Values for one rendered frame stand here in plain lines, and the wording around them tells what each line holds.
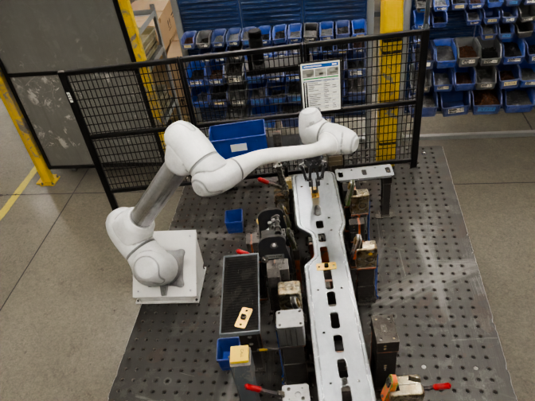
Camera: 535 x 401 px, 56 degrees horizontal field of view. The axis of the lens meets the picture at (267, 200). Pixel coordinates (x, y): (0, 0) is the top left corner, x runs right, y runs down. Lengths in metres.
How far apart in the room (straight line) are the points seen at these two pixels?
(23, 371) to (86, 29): 2.34
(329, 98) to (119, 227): 1.30
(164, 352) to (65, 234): 2.17
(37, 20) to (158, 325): 2.53
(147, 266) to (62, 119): 2.51
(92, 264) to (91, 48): 1.59
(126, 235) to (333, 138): 0.97
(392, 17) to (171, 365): 1.94
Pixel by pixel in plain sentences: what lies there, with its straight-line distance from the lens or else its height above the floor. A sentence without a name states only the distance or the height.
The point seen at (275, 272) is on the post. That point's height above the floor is 1.10.
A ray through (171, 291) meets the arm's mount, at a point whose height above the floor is 0.77.
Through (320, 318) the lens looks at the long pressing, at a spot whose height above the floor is 1.00.
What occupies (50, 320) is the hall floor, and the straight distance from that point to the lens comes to 3.73.
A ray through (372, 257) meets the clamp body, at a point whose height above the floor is 0.99.
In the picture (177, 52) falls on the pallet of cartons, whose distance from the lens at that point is 5.00.
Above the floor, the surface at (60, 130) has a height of 0.54.
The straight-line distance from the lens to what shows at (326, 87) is 2.77.
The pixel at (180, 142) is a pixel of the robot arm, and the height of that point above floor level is 1.60.
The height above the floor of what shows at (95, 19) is 1.43.
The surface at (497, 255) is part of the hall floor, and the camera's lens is 3.70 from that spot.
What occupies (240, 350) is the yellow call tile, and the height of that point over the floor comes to 1.16.
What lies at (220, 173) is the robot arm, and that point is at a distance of 1.85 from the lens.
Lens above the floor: 2.57
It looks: 39 degrees down
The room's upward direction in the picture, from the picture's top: 8 degrees counter-clockwise
